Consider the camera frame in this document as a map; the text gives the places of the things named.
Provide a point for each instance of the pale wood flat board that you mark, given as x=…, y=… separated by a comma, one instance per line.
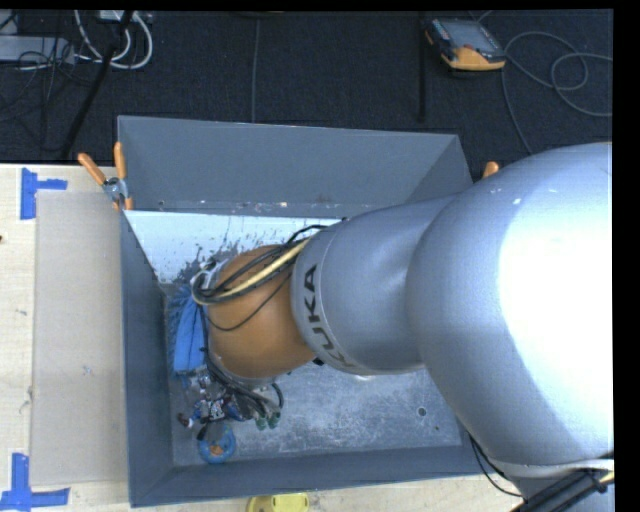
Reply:
x=75, y=325

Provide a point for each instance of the blue cloth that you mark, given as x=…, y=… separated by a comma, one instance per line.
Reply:
x=187, y=330

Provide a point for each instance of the grey metal bin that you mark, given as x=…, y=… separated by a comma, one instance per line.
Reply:
x=340, y=415

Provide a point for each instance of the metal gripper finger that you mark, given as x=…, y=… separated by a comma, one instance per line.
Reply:
x=207, y=429
x=200, y=414

